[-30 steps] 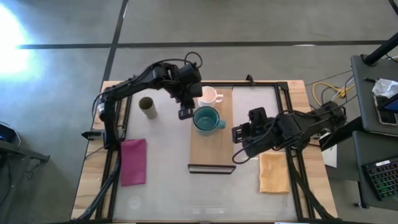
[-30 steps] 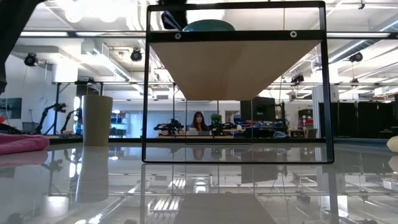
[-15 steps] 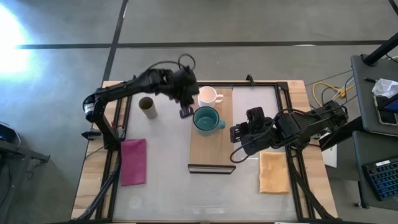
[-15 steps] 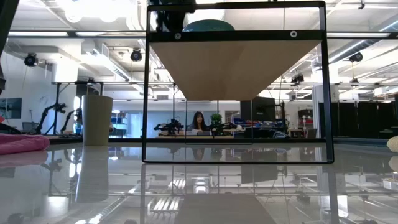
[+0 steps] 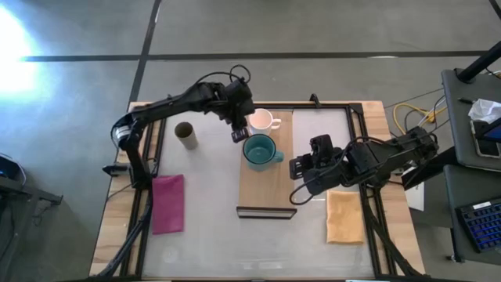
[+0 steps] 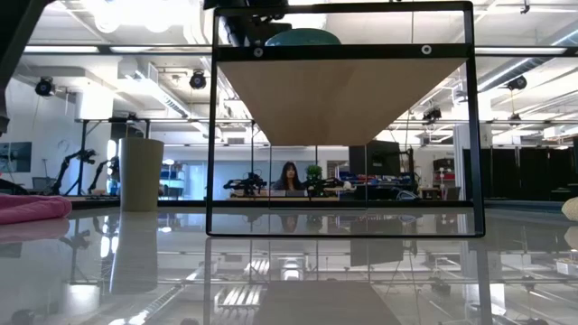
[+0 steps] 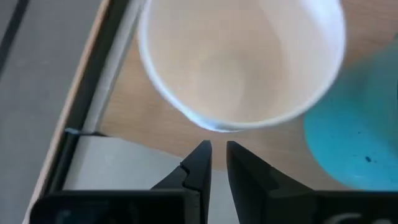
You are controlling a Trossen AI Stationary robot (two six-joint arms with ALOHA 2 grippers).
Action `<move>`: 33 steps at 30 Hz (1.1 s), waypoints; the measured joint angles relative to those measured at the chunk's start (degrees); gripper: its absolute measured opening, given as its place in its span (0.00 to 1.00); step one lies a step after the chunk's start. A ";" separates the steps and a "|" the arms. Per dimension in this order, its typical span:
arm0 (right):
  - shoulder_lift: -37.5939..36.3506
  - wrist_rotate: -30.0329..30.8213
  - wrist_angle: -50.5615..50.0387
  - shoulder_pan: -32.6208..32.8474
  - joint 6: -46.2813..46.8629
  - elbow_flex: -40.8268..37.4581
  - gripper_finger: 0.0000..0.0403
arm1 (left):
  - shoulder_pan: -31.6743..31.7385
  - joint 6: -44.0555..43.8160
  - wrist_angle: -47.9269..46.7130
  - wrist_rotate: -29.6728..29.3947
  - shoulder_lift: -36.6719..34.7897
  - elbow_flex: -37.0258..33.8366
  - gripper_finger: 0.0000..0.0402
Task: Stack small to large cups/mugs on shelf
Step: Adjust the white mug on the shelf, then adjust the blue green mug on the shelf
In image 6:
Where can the tall beige cup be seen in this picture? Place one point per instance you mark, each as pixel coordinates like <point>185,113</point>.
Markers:
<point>142,180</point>

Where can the black ceiling spotlight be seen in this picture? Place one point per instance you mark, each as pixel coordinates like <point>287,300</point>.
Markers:
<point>432,115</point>
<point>44,86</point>
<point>198,80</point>
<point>517,82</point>

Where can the dark wall picture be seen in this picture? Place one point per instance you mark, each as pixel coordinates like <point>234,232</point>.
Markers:
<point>15,157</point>

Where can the pink cloth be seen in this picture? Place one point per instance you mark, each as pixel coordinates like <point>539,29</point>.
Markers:
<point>31,208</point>

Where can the shelf with blue bins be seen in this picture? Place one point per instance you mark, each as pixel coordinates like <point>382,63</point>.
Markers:
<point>171,180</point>

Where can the teal bowl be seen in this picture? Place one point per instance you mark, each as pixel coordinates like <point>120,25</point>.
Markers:
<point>302,37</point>

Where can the cream rounded object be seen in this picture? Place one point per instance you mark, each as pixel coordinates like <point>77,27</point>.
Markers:
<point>571,210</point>

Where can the green potted plant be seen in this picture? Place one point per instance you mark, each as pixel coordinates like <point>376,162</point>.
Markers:
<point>314,172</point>

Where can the black frame wooden shelf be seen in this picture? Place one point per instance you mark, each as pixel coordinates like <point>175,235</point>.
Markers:
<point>334,99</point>

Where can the black partition curtain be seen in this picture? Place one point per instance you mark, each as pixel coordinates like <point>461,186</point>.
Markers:
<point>519,173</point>

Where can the black background robot arm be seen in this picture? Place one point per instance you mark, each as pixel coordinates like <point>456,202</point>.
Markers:
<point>68,167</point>
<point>246,184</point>
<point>332,183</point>
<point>101,173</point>

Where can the person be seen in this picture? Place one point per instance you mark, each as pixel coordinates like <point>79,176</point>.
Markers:
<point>289,178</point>

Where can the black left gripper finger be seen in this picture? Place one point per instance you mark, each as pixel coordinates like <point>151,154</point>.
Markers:
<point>271,29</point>

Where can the black monitor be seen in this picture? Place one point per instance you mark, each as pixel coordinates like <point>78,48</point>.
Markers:
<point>375,162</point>

